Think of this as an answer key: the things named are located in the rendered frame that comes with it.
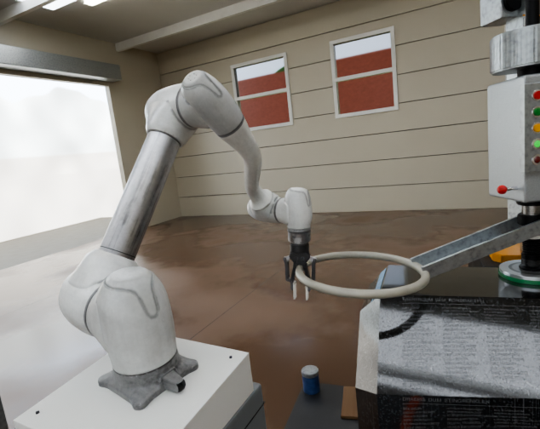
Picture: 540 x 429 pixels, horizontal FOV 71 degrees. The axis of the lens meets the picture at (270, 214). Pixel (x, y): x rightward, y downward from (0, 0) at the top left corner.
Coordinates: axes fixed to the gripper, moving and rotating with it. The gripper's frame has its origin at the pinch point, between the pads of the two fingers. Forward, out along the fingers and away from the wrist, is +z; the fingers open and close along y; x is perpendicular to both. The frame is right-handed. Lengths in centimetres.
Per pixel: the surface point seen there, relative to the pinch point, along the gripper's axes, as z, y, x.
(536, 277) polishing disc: -8, 84, 6
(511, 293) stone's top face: -4, 74, -2
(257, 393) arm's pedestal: 8, -2, -55
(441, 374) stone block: 17, 49, -22
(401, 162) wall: -18, 77, 616
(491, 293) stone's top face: -4, 67, -1
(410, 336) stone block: 8.8, 40.5, -13.3
